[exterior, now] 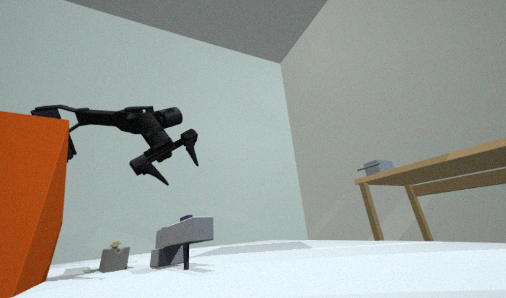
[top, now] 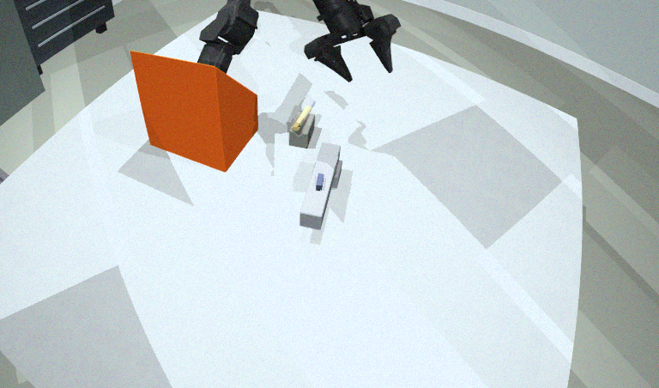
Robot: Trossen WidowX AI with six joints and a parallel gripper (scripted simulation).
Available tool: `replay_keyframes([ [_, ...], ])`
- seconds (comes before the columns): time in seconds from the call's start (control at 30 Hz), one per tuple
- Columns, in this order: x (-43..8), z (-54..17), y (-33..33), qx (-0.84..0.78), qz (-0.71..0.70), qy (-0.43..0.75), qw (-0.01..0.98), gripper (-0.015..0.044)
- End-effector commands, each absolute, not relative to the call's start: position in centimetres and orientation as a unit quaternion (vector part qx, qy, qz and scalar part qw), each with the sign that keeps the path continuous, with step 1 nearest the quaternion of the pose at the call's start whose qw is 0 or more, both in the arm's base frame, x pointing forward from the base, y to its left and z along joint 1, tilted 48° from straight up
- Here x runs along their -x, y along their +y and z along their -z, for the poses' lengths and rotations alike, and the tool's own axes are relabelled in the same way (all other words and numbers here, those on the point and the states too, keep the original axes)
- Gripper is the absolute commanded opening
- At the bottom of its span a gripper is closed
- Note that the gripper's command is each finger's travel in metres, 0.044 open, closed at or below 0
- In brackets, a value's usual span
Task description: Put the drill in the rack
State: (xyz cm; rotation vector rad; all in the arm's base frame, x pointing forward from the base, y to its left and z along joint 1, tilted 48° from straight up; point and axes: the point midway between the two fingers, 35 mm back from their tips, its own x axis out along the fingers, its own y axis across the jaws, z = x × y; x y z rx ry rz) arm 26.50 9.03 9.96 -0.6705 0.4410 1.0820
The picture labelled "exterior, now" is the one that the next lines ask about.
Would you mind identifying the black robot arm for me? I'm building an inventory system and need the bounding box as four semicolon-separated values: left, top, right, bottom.
31;105;183;163

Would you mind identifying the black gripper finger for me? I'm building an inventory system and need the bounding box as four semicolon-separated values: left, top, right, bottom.
186;138;199;166
140;162;169;185

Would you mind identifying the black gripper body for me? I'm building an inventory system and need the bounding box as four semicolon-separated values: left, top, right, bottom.
129;125;198;175

